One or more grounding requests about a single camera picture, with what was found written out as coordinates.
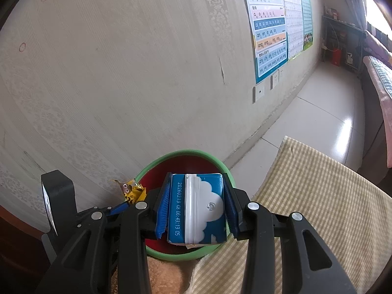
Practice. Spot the blue patchwork quilt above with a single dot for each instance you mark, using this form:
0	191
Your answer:
384	73

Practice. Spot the mauve curtain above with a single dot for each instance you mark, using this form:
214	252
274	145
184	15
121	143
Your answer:
352	0

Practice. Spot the yellow checkered table cloth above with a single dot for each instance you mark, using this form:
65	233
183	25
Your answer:
321	190

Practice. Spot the teal wall poster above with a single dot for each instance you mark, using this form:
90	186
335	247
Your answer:
307	18

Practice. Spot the folded pink quilt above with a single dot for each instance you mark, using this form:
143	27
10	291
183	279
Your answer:
378	47

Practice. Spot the large blue wall poster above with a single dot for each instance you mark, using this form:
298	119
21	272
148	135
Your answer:
269	30

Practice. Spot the small white appliance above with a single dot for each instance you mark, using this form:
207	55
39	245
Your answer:
349	58

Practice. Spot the green trash bin red inside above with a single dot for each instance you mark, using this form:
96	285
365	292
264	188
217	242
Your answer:
190	165

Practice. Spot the tan fuzzy towel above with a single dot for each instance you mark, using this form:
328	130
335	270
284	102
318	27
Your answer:
171	277

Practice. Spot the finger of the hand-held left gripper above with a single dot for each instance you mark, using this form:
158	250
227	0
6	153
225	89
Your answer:
118	209

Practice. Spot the dark shelf table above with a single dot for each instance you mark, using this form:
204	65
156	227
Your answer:
346	36

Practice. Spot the brown wooden furniture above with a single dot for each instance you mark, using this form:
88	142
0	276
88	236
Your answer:
18	229

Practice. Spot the yellow snack wrapper with eyes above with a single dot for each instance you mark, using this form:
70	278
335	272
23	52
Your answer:
134	193

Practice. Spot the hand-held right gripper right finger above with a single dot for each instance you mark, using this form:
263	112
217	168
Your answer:
231	211

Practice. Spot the blue white milk carton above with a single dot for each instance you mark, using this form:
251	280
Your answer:
208	208

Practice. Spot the red container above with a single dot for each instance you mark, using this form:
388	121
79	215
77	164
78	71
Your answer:
337	57

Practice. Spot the window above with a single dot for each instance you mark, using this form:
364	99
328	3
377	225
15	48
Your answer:
378	15

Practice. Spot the white wall socket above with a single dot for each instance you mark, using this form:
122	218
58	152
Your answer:
258	95
275	79

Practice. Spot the white wall poster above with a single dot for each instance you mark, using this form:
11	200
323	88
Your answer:
292	18

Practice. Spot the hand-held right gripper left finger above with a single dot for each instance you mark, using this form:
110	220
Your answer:
162	211

